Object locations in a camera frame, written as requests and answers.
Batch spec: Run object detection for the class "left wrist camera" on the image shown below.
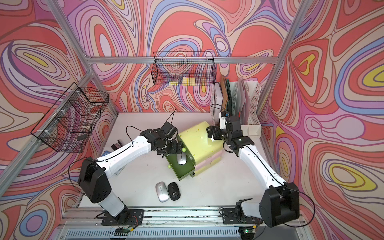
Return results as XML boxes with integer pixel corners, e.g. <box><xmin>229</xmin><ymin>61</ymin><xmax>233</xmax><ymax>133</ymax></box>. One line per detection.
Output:
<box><xmin>162</xmin><ymin>122</ymin><xmax>179</xmax><ymax>140</ymax></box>

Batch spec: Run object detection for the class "yellow sticky note pad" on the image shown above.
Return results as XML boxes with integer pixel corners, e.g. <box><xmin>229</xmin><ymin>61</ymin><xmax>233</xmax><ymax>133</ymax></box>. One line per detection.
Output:
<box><xmin>182</xmin><ymin>77</ymin><xmax>196</xmax><ymax>86</ymax></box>

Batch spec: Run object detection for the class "black wire basket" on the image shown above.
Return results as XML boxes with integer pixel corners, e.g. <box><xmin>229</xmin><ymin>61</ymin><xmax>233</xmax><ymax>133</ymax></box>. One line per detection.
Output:
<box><xmin>31</xmin><ymin>83</ymin><xmax>110</xmax><ymax>153</ymax></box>
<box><xmin>151</xmin><ymin>51</ymin><xmax>217</xmax><ymax>87</ymax></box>

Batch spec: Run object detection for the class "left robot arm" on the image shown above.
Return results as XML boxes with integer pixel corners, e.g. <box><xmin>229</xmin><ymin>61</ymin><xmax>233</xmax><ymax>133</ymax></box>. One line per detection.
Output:
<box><xmin>78</xmin><ymin>129</ymin><xmax>187</xmax><ymax>227</ymax></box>

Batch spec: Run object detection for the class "green folder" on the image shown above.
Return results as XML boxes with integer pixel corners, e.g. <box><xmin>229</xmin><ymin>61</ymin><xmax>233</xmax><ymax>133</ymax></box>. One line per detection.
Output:
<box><xmin>225</xmin><ymin>79</ymin><xmax>234</xmax><ymax>116</ymax></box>

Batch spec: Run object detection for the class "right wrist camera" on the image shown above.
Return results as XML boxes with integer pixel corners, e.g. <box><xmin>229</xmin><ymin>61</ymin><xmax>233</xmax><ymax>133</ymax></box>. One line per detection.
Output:
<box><xmin>219</xmin><ymin>111</ymin><xmax>231</xmax><ymax>130</ymax></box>

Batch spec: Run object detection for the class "green drawer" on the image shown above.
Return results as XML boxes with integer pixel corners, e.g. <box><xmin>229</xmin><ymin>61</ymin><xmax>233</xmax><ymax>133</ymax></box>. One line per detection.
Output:
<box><xmin>166</xmin><ymin>151</ymin><xmax>196</xmax><ymax>181</ymax></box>

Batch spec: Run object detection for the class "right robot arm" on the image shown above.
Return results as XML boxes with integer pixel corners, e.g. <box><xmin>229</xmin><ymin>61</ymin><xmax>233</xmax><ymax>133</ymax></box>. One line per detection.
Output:
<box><xmin>207</xmin><ymin>112</ymin><xmax>300</xmax><ymax>228</ymax></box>

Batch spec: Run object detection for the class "silver computer mouse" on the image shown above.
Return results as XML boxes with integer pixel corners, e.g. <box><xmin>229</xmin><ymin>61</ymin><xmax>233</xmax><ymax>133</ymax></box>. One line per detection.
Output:
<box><xmin>155</xmin><ymin>182</ymin><xmax>169</xmax><ymax>203</ymax></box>
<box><xmin>177</xmin><ymin>152</ymin><xmax>188</xmax><ymax>166</ymax></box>

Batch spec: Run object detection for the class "back black wire basket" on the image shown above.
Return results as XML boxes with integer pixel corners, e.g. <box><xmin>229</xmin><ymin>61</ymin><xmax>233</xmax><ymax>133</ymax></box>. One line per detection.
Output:
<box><xmin>151</xmin><ymin>51</ymin><xmax>217</xmax><ymax>87</ymax></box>

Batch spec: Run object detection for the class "white file organizer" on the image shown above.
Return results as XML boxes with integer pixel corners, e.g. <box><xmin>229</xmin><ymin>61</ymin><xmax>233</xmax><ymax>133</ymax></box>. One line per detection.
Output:
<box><xmin>210</xmin><ymin>79</ymin><xmax>262</xmax><ymax>138</ymax></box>

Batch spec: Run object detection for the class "green drawer cabinet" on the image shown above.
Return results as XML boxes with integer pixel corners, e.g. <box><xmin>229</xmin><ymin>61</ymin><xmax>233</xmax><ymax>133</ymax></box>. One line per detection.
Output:
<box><xmin>178</xmin><ymin>121</ymin><xmax>224</xmax><ymax>177</ymax></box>

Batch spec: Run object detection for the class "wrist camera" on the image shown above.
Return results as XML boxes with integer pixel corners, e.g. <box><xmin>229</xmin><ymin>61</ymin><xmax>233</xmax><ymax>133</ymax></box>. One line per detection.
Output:
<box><xmin>162</xmin><ymin>122</ymin><xmax>179</xmax><ymax>140</ymax></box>
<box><xmin>219</xmin><ymin>111</ymin><xmax>231</xmax><ymax>130</ymax></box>

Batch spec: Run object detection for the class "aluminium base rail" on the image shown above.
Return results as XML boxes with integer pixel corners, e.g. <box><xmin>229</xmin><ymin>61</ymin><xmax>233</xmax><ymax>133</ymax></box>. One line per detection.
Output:
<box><xmin>52</xmin><ymin>206</ymin><xmax>312</xmax><ymax>240</ymax></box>

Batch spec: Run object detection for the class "black stapler tool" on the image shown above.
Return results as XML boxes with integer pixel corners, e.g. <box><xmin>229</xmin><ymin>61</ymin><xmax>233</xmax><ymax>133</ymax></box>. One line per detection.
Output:
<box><xmin>111</xmin><ymin>140</ymin><xmax>124</xmax><ymax>151</ymax></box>

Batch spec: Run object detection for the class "left black wire basket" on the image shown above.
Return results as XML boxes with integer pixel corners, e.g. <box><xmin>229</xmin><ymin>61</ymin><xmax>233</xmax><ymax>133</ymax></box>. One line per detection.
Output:
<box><xmin>31</xmin><ymin>83</ymin><xmax>110</xmax><ymax>153</ymax></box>

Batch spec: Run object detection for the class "black computer mouse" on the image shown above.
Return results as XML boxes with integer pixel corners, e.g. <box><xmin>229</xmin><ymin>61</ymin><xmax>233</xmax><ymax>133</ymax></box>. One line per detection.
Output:
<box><xmin>168</xmin><ymin>182</ymin><xmax>181</xmax><ymax>201</ymax></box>

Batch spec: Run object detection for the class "brown folder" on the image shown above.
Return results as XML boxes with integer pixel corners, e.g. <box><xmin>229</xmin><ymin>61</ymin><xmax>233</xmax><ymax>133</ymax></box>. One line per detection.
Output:
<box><xmin>220</xmin><ymin>77</ymin><xmax>229</xmax><ymax>110</ymax></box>

